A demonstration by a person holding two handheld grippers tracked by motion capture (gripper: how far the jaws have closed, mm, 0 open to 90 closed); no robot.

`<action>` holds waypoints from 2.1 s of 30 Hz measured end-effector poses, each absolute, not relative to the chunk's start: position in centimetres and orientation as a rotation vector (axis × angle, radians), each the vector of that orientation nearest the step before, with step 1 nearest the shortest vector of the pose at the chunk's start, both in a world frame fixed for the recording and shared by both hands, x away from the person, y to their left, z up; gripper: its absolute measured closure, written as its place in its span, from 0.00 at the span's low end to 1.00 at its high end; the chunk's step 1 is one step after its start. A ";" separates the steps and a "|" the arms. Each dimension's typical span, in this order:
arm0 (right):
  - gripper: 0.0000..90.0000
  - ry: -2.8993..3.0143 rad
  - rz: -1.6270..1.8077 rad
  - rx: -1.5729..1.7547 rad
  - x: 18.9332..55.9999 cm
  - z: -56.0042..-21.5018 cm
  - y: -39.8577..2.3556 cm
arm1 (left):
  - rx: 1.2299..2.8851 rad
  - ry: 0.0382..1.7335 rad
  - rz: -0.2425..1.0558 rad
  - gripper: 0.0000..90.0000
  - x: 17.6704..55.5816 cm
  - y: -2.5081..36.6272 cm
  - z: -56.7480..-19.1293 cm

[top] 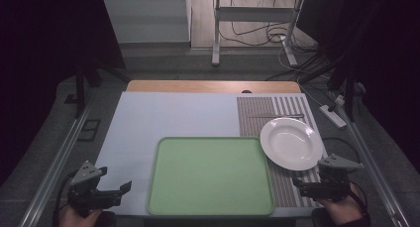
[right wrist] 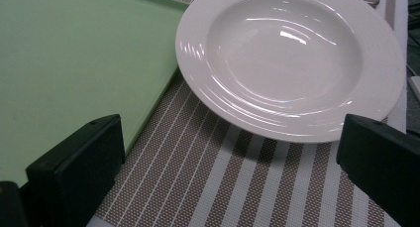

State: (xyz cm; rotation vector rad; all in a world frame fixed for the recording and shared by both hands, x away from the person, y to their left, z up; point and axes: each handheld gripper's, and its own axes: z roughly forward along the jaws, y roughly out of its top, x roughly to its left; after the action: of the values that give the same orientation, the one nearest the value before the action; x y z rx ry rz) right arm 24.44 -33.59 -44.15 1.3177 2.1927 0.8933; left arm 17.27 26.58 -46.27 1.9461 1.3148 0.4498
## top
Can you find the grey metal stand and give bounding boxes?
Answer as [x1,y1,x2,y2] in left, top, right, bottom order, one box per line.
[211,0,306,68]

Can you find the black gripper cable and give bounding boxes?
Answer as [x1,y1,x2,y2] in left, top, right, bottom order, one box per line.
[321,137,362,165]
[52,171,77,227]

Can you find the black tripod leg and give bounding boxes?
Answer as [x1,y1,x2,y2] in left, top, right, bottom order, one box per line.
[73,62,102,120]

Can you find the aluminium rail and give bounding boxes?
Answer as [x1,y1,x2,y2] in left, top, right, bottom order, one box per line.
[341,112,412,227]
[19,102,95,227]

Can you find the white power strip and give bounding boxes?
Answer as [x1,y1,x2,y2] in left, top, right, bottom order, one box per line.
[319,104,348,129]

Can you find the wooden table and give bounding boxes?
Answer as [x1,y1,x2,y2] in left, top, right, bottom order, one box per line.
[126,79,302,95]

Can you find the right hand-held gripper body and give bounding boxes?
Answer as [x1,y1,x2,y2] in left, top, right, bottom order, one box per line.
[298,154,365,202]

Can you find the striped placemat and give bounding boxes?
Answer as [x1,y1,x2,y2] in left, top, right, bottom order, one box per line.
[236,95,329,209]

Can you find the black floor cable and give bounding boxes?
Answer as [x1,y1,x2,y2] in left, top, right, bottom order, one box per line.
[217,0,318,53]

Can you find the white table mat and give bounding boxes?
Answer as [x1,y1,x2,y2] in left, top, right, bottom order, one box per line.
[94,91,329,219]

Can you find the green tray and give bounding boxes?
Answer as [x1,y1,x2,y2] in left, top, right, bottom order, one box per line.
[146,136,275,217]

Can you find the person's right hand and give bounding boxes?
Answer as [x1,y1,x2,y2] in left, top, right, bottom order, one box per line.
[317,182,365,227]

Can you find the black floor frame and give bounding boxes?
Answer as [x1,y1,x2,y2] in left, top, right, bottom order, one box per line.
[76,119,102,143]

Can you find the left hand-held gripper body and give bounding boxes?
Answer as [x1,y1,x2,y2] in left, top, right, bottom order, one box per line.
[67,160,123,219]

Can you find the white plate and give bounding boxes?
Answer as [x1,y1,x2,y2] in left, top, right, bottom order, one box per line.
[260,117,325,171]

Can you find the person's left hand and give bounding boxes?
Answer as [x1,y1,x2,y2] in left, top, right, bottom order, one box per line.
[58,204,103,227]

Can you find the black stand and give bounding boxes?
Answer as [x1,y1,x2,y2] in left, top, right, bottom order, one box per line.
[328,52,360,123]

